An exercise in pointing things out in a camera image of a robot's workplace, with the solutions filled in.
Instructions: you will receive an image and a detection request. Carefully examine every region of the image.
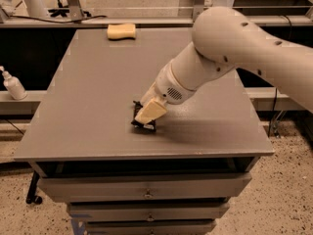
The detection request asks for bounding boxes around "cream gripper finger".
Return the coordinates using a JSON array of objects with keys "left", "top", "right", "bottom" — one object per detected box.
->
[
  {"left": 140, "top": 83, "right": 159, "bottom": 105},
  {"left": 135, "top": 98, "right": 167, "bottom": 124}
]

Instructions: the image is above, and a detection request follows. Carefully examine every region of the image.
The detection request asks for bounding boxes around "black rxbar chocolate bar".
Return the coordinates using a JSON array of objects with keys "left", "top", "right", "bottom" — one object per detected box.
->
[{"left": 130, "top": 100, "right": 157, "bottom": 132}]

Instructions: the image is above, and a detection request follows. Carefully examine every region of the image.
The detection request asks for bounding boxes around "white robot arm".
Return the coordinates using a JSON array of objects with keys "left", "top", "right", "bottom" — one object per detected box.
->
[{"left": 134, "top": 7, "right": 313, "bottom": 125}]

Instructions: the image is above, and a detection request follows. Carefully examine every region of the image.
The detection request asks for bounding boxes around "yellow sponge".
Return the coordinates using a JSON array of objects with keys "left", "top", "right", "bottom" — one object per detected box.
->
[{"left": 107, "top": 23, "right": 136, "bottom": 40}]

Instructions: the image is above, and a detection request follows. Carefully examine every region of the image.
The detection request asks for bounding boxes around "grey drawer cabinet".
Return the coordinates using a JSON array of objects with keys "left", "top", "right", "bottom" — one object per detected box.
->
[{"left": 13, "top": 26, "right": 276, "bottom": 235}]

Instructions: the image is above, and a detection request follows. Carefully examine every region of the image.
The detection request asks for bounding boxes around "top grey drawer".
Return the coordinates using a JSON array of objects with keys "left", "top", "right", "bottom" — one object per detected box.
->
[{"left": 38, "top": 172, "right": 251, "bottom": 203}]

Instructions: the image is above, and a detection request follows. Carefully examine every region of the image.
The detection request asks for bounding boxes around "grey drawer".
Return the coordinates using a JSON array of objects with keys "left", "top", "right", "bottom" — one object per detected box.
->
[
  {"left": 68, "top": 201, "right": 229, "bottom": 222},
  {"left": 86, "top": 219, "right": 216, "bottom": 235},
  {"left": 38, "top": 172, "right": 251, "bottom": 203}
]

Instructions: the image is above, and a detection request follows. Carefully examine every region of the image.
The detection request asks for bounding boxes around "middle grey drawer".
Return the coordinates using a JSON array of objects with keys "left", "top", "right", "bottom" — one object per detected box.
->
[{"left": 68, "top": 201, "right": 229, "bottom": 222}]

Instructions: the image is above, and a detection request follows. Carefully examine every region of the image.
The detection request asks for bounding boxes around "bottom grey drawer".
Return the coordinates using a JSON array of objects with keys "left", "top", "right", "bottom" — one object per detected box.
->
[{"left": 86, "top": 219, "right": 216, "bottom": 235}]

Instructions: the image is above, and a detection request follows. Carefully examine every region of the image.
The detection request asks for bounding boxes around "white pump bottle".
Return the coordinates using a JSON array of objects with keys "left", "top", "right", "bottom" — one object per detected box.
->
[{"left": 0, "top": 66, "right": 27, "bottom": 100}]

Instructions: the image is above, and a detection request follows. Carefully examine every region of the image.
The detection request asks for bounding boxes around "black caster leg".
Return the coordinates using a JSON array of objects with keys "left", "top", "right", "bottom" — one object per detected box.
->
[{"left": 25, "top": 171, "right": 42, "bottom": 205}]

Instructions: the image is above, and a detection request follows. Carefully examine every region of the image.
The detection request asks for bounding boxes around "black cable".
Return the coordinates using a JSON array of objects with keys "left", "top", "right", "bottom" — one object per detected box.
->
[{"left": 0, "top": 7, "right": 109, "bottom": 24}]

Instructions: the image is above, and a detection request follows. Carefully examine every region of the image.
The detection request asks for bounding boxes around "grey metal frame post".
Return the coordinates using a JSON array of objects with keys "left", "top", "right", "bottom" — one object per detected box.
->
[{"left": 67, "top": 0, "right": 84, "bottom": 21}]

